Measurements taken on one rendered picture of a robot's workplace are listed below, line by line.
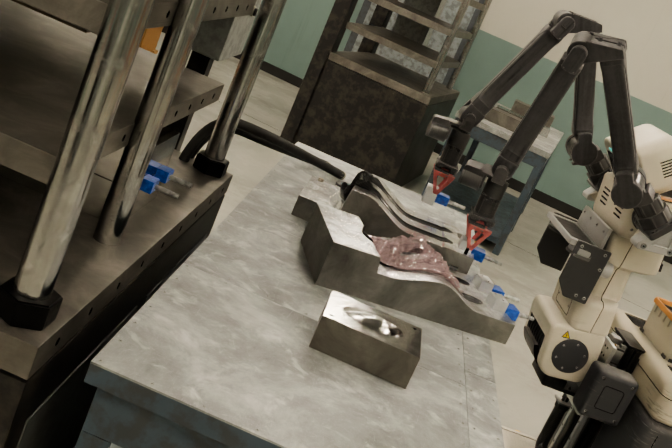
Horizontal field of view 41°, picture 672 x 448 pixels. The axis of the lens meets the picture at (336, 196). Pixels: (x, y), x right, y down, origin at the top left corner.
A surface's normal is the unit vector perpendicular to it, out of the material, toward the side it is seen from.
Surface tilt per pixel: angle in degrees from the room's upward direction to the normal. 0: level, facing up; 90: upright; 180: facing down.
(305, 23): 90
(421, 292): 90
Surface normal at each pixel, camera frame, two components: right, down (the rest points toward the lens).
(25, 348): -0.11, 0.22
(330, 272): 0.16, 0.33
